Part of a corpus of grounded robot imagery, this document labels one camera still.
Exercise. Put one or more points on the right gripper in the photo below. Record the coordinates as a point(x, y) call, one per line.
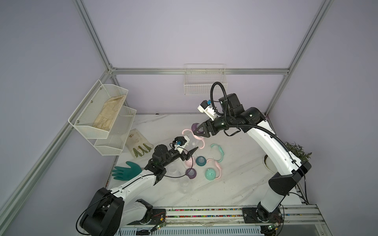
point(209, 123)

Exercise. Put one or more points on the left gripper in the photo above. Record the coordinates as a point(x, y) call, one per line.
point(187, 156)

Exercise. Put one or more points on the purple nipple collar back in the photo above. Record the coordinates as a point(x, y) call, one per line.
point(196, 128)

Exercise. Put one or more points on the purple nipple collar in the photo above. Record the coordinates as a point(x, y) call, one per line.
point(196, 128)
point(191, 173)

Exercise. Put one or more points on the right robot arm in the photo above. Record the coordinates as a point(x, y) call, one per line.
point(225, 112)

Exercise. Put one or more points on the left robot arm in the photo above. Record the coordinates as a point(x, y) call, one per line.
point(112, 209)

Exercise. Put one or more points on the pink bottle cap centre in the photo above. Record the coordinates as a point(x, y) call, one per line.
point(190, 163)

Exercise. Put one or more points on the teal nipple collar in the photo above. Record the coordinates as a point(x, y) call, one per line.
point(201, 161)

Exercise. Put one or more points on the purple nipple collar front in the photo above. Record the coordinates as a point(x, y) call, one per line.
point(191, 173)

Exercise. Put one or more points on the teal bottle cap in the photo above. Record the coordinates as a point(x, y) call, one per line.
point(210, 174)

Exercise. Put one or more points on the beige glove on table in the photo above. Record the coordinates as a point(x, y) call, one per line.
point(137, 144)

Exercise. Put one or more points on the green rubber glove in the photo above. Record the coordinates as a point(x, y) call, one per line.
point(126, 173)

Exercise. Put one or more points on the white mesh lower shelf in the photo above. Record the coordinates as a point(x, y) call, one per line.
point(118, 135)

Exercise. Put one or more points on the white mesh shelf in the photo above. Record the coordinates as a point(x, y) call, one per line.
point(118, 135)
point(84, 117)

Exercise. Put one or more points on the beige cloth glove in shelf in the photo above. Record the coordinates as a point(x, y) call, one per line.
point(108, 113)

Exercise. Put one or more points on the potted green plant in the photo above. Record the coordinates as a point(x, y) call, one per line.
point(296, 149)

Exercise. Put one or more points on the white mesh upper shelf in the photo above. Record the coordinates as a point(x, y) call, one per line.
point(84, 117)

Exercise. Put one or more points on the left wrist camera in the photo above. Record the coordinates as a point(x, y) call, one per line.
point(180, 143)

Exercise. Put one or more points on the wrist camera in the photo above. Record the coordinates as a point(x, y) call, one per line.
point(180, 143)
point(207, 108)

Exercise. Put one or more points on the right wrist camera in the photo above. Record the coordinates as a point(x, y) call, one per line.
point(207, 108)

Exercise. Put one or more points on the white wire wall basket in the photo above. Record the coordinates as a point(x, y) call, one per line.
point(199, 78)

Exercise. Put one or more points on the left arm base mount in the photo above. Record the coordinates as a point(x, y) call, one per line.
point(152, 216)

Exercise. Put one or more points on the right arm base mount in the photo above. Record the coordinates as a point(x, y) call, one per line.
point(259, 214)

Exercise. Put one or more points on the aluminium front rail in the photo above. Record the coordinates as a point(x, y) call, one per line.
point(224, 216)

